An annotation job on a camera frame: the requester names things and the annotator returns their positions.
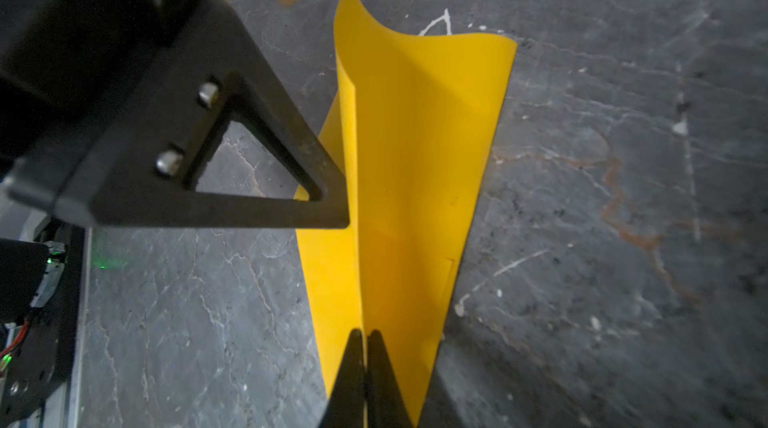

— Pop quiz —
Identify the yellow square paper sheet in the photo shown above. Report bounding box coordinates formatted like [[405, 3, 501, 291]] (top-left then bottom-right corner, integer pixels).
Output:
[[296, 0, 517, 426]]

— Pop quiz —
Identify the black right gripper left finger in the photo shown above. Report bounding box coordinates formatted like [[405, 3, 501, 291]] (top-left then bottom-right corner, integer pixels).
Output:
[[318, 329, 366, 428]]

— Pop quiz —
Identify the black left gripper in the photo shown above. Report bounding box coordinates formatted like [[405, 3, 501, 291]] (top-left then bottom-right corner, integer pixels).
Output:
[[1, 0, 350, 229]]

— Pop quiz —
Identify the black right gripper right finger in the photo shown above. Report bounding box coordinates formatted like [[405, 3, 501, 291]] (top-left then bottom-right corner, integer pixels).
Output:
[[366, 330, 414, 428]]

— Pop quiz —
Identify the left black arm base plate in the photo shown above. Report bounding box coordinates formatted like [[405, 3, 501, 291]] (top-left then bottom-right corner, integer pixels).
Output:
[[1, 219, 86, 427]]

